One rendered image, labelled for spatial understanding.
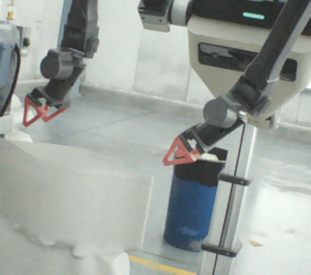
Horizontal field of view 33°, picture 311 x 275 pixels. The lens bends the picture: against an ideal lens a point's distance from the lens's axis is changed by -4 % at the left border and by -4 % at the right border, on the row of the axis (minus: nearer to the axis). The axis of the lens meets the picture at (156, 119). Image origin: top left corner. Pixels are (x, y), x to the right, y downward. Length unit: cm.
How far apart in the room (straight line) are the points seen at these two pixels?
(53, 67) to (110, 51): 877
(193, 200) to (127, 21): 675
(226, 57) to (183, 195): 202
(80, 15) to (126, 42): 862
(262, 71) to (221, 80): 50
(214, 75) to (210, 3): 22
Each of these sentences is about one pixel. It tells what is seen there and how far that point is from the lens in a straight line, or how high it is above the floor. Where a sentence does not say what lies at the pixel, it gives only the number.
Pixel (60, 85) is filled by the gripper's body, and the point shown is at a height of 121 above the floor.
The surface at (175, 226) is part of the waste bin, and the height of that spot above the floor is 14.
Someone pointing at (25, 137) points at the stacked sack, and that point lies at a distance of 503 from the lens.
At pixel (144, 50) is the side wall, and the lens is 974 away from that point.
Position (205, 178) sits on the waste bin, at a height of 52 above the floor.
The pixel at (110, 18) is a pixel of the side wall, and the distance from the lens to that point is 1002.
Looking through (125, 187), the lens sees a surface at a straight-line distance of 129.
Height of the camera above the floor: 136
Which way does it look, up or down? 9 degrees down
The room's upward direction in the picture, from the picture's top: 9 degrees clockwise
